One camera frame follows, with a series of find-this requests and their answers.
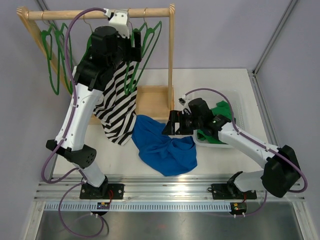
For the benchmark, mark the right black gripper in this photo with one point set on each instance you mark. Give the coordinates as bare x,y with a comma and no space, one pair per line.
176,116

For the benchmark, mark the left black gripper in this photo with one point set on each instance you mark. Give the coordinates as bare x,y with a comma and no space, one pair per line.
133,53

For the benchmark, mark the green hanger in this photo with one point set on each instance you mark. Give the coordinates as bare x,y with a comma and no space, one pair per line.
89,41
157,31
59,34
130,83
47,41

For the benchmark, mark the blue tank top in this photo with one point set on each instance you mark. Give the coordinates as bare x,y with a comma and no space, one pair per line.
168,156

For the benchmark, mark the green tank top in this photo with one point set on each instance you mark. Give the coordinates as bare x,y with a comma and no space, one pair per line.
221,114

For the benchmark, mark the black white striped tank top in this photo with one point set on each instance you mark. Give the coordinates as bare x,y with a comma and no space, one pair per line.
115,109

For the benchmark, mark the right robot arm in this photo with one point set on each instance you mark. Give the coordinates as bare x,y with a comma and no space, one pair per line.
279,165

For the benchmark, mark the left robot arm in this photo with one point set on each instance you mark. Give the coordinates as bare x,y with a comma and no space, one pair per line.
97,68

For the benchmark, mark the wooden clothes rack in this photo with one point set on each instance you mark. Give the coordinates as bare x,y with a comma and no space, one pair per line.
155,95

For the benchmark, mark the white plastic basket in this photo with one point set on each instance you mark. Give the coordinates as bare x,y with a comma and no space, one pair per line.
235,102

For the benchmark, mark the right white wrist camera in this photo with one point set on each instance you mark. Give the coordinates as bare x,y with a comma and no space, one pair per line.
184,101

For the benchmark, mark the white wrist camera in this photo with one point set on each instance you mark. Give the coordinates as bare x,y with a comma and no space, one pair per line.
119,20
184,101

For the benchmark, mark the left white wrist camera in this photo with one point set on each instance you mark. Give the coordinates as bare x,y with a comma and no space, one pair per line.
119,20

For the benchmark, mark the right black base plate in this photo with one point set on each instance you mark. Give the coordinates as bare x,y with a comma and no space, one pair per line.
220,191

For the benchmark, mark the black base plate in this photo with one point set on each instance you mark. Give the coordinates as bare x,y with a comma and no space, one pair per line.
220,191
114,191

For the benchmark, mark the white slotted cable duct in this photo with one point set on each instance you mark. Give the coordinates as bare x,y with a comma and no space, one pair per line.
139,206

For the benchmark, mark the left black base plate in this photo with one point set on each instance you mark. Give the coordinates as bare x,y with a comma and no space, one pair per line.
114,191

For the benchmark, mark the aluminium mounting rail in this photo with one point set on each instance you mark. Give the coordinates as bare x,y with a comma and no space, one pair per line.
184,188

